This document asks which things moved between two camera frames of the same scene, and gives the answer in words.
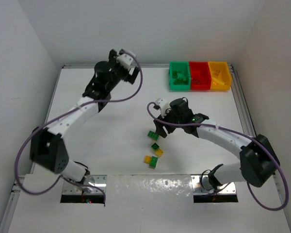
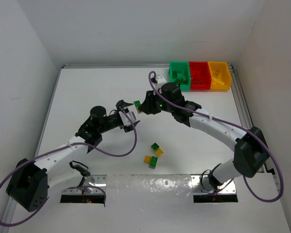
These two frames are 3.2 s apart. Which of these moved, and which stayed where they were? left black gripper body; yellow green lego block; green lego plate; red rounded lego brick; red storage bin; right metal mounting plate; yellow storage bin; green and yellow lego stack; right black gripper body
Moved: left black gripper body; green lego plate; right black gripper body
Stayed: red storage bin; green and yellow lego stack; yellow storage bin; yellow green lego block; red rounded lego brick; right metal mounting plate
